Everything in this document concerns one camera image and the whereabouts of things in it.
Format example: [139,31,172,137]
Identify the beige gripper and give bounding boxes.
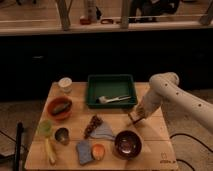
[136,96,157,118]

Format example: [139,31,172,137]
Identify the tan black eraser block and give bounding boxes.
[128,112,144,125]

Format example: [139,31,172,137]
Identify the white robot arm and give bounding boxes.
[135,72,213,134]

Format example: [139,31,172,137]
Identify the white paper cup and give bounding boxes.
[58,77,72,93]

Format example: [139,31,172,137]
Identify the small metal cup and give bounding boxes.
[55,128,70,145]

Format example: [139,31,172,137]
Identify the green plastic cup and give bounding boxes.
[37,120,53,137]

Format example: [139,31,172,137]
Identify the dark brown bowl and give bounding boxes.
[114,130,142,160]

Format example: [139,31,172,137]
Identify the white spoon in tray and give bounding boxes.
[96,96,131,104]

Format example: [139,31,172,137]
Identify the green plastic tray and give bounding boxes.
[85,74,138,109]

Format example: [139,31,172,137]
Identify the grey blue cloth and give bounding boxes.
[90,122,115,141]

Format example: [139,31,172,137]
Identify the brown pinecone stick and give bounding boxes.
[84,115,103,139]

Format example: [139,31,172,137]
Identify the orange bun toy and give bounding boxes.
[92,144,105,160]

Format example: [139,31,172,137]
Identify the blue sponge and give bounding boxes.
[76,140,93,165]

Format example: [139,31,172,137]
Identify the orange bowl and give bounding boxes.
[47,97,72,121]

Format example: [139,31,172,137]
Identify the dark object in bowl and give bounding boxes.
[51,102,71,116]

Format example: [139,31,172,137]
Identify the red round object on shelf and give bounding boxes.
[79,16,91,25]

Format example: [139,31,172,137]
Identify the yellow banana toy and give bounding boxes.
[45,138,56,165]

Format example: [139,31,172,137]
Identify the black pole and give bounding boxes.
[13,122,24,171]

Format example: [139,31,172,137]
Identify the black floor cable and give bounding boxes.
[169,132,213,171]

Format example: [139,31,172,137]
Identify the red ring on shelf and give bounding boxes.
[100,18,115,25]

